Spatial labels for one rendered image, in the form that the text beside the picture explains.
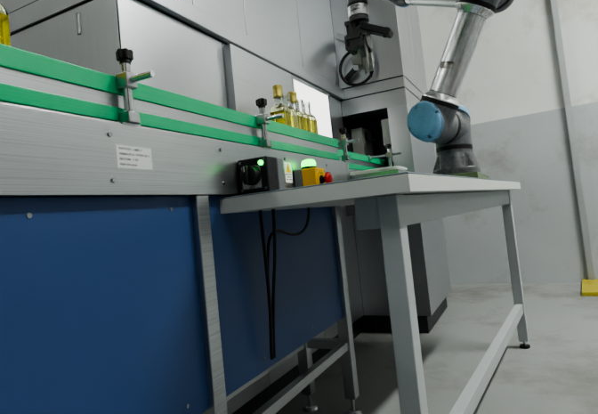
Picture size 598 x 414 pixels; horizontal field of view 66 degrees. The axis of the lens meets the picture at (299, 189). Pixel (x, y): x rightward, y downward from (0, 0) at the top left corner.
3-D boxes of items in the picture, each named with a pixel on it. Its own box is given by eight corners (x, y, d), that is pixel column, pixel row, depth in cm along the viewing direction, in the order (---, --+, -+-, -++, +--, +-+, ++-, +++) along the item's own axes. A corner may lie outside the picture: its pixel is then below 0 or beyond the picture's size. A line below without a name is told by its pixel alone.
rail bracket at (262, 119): (265, 150, 123) (260, 101, 123) (289, 146, 119) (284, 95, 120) (257, 149, 119) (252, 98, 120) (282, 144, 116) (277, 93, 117)
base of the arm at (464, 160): (485, 175, 154) (481, 147, 155) (476, 172, 141) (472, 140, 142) (440, 181, 162) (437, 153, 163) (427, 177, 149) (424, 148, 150)
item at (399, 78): (377, 131, 327) (364, 10, 332) (431, 121, 311) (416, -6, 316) (342, 116, 265) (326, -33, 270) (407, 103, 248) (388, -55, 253)
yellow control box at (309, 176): (306, 196, 138) (303, 171, 138) (328, 192, 134) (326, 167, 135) (295, 196, 131) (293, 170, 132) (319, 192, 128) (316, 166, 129)
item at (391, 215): (530, 346, 208) (511, 190, 212) (442, 600, 80) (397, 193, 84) (508, 345, 213) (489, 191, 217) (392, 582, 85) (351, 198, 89)
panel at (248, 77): (330, 158, 241) (323, 94, 243) (335, 157, 239) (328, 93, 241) (231, 140, 160) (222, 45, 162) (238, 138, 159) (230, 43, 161)
